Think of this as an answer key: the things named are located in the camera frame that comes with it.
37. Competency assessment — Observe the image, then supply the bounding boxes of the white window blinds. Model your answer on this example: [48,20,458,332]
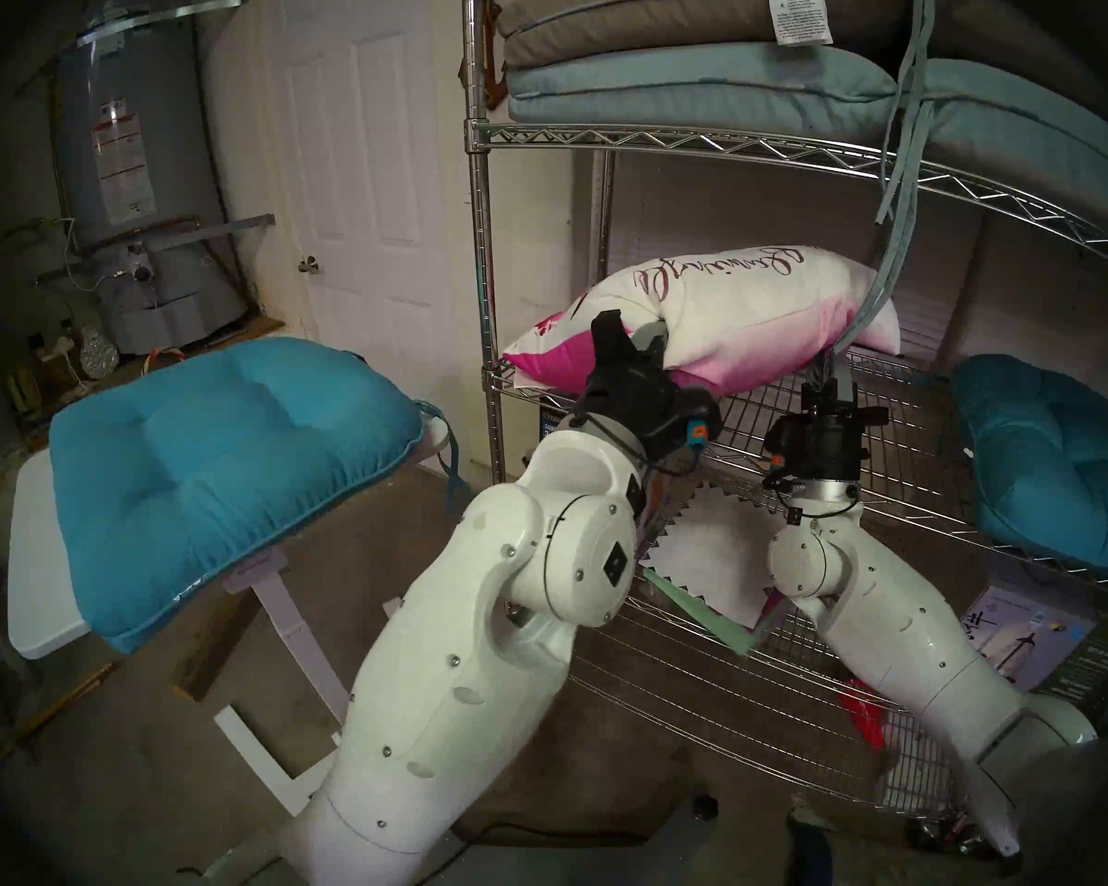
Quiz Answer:
[605,155,980,364]

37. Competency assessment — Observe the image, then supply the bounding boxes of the green paper sheet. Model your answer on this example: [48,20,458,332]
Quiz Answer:
[642,570,786,656]

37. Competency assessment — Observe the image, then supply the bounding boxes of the wooden stick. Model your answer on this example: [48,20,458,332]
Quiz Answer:
[0,663,116,765]

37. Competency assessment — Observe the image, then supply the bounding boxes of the grey robot base platform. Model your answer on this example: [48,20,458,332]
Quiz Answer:
[415,801,795,886]

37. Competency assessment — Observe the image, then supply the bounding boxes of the rusty anchor wall hook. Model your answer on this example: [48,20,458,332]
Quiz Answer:
[476,0,509,110]

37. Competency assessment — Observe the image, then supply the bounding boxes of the grey water heater tank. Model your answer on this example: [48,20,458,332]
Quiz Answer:
[51,0,250,354]

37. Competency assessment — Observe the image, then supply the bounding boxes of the silver foil wrapped object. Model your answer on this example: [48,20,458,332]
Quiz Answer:
[78,326,119,379]

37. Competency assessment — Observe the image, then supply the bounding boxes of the white cushion care label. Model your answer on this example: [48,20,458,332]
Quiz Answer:
[762,0,834,45]

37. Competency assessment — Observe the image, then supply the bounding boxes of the teal tufted seat cushion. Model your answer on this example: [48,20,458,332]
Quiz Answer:
[951,353,1108,585]
[48,337,470,656]

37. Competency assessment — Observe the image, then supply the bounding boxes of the chrome wire shelf rack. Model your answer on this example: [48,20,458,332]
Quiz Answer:
[462,0,1108,830]

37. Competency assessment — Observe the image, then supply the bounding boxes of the lamp picture cardboard box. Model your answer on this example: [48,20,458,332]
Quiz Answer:
[960,580,1108,710]

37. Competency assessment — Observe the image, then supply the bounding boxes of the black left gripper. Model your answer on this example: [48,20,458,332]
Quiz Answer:
[568,309,723,465]

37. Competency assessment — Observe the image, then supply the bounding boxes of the red plastic item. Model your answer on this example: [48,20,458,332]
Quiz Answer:
[838,679,889,754]

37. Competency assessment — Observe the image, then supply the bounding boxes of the tan bench cushion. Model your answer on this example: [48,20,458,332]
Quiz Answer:
[497,0,1108,128]

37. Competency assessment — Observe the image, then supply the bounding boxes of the white folding table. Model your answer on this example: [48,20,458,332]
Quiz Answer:
[7,432,453,816]

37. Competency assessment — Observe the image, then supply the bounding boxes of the light blue bench cushion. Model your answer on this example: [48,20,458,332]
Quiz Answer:
[506,0,1108,354]

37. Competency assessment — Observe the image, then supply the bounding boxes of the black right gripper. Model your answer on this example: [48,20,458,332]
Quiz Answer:
[762,353,890,490]

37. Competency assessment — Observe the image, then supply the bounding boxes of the wooden board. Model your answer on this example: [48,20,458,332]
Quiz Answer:
[171,598,255,700]

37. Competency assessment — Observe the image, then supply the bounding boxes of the white pink flamingo pillow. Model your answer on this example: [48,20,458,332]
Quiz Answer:
[501,244,901,398]

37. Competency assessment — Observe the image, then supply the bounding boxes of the metal water heater strap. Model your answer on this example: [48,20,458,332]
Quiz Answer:
[143,213,275,253]
[74,0,248,50]

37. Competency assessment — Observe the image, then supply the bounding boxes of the white panel door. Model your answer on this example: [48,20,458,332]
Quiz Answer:
[268,0,481,470]

